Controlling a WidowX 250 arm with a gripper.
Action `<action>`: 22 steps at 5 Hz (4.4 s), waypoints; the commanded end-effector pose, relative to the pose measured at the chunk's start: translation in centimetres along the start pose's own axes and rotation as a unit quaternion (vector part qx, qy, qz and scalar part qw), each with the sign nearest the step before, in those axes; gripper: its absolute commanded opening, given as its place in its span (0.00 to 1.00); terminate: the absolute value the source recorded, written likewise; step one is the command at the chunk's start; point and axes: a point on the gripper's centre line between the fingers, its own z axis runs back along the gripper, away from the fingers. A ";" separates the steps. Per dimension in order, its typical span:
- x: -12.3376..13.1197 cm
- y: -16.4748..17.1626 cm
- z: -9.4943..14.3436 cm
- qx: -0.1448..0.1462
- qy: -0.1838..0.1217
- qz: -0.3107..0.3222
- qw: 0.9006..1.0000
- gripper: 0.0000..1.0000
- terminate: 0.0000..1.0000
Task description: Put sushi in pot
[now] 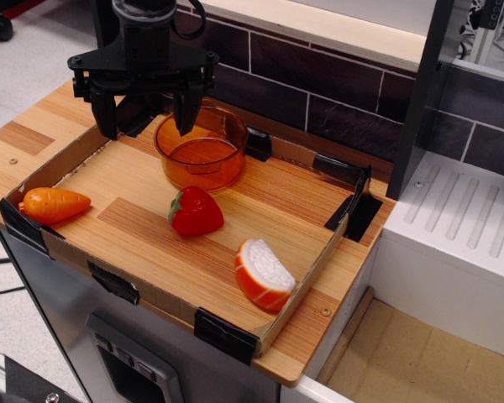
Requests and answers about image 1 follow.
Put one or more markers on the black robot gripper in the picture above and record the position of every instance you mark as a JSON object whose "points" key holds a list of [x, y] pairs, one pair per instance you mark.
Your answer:
{"points": [[141, 57]]}

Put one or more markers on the salmon sushi toy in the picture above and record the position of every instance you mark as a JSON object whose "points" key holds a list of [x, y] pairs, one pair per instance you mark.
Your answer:
{"points": [[261, 275]]}

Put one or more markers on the orange transparent plastic pot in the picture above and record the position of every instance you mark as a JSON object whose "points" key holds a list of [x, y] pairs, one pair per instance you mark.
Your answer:
{"points": [[211, 156]]}

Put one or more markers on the cardboard fence with black tape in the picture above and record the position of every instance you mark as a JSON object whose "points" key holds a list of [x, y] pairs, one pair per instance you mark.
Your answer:
{"points": [[307, 207]]}

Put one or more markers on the red toy strawberry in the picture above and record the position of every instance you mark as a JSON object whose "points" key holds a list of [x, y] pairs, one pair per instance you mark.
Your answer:
{"points": [[194, 212]]}

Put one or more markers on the orange toy carrot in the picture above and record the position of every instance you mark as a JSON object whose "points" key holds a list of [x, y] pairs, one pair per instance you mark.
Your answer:
{"points": [[48, 205]]}

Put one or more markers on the black caster wheel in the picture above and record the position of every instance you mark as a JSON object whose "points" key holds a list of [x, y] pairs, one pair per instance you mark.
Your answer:
{"points": [[6, 29]]}

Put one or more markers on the silver toy oven front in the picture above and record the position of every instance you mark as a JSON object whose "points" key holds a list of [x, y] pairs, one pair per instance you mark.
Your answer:
{"points": [[119, 352]]}

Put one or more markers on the white sink drainboard unit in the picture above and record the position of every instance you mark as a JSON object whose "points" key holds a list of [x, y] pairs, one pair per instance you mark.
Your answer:
{"points": [[441, 253]]}

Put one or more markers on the dark grey vertical post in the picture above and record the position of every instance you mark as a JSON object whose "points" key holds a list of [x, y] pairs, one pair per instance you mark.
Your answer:
{"points": [[440, 51]]}

